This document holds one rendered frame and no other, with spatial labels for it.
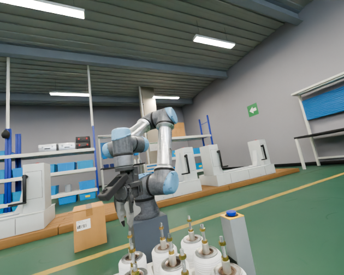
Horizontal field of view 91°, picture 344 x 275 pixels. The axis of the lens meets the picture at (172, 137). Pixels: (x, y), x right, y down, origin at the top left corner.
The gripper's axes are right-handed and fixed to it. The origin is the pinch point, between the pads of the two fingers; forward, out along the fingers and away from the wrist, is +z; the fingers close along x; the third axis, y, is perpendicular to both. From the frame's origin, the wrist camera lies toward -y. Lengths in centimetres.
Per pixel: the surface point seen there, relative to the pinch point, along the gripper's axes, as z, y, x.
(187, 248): 13.3, 16.1, -14.2
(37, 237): 34, 23, 175
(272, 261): 37, 62, -33
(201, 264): 13.4, 9.0, -23.4
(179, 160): -23, 197, 103
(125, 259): 11.9, -0.2, 1.3
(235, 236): 12.2, 28.0, -28.9
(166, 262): 11.9, 3.9, -14.0
